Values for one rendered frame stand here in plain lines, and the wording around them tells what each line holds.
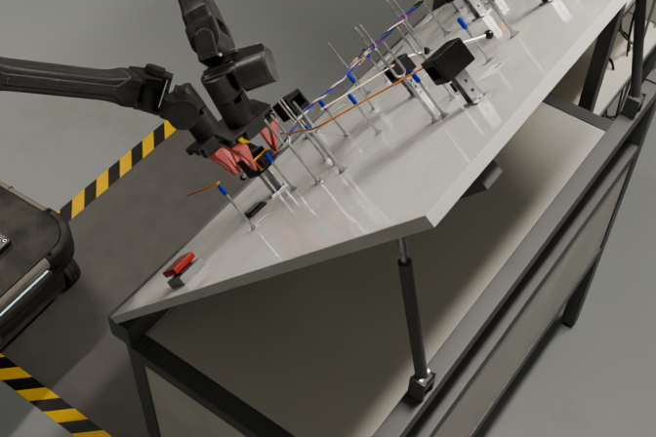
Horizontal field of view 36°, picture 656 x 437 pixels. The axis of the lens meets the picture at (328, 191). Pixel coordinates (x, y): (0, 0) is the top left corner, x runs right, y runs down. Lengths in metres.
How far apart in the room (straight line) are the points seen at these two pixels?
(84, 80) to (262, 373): 0.66
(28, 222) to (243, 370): 1.21
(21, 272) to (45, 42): 1.30
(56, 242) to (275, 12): 1.49
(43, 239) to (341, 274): 1.14
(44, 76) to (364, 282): 0.80
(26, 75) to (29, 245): 1.27
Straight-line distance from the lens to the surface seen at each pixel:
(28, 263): 2.96
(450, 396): 2.00
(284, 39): 3.90
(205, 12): 1.77
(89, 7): 4.13
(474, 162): 1.20
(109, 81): 1.87
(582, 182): 2.12
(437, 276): 2.16
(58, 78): 1.82
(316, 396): 1.98
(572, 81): 2.85
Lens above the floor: 2.53
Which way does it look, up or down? 49 degrees down
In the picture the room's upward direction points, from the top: 2 degrees clockwise
